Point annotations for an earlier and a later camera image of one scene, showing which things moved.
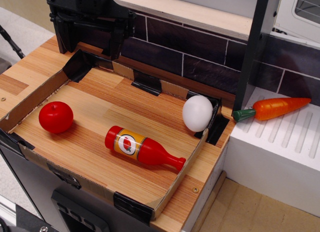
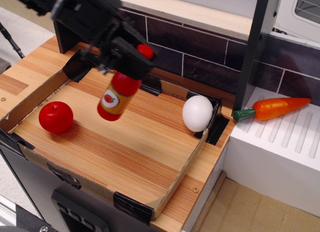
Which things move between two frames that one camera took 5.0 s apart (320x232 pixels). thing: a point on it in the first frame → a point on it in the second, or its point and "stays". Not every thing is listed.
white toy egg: [197, 112] stays
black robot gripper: [77, 5] → [95, 15]
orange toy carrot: [266, 108] stays
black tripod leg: [15, 46] stays
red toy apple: [56, 117] stays
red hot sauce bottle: [136, 146] → [123, 87]
